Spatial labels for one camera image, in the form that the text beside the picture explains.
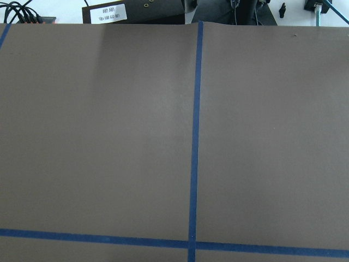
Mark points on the black box with label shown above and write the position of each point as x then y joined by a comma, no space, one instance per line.
179,12

